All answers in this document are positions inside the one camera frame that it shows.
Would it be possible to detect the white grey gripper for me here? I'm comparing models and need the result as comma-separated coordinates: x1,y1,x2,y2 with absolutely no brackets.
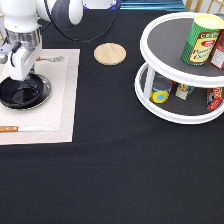
0,43,42,80

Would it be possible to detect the black ribbed bowl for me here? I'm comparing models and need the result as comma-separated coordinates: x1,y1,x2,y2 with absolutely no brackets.
0,74,43,108

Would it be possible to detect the white two-tier lazy Susan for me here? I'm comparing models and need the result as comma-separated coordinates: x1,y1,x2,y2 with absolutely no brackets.
135,12,224,124

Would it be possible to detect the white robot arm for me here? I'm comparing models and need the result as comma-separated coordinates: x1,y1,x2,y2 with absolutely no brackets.
0,0,83,80

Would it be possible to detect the silver metal plate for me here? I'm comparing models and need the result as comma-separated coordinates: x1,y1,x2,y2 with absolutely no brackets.
11,75,51,109

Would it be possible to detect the beige woven placemat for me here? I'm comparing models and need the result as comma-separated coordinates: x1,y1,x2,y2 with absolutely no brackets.
0,49,80,145

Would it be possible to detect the round wooden coaster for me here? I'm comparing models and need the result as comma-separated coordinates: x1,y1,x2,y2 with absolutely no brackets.
94,43,126,65

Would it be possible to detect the yellow blue can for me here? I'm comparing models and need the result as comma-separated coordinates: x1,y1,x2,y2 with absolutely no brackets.
150,76,172,103

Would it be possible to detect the blue yellow small box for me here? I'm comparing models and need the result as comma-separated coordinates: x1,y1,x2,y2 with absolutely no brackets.
175,83,194,100

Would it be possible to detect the yellow green parmesan canister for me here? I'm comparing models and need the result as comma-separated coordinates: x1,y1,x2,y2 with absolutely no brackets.
181,14,224,66

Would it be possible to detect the red raisins box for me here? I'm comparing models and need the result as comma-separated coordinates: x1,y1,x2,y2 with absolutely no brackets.
210,30,224,70

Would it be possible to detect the wooden handled fork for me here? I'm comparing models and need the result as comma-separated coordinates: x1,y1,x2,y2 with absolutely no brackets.
36,56,64,62

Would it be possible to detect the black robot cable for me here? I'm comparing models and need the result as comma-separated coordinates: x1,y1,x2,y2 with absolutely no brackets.
42,0,120,43

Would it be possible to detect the wooden handled knife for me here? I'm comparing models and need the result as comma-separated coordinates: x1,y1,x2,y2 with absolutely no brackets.
0,126,57,133

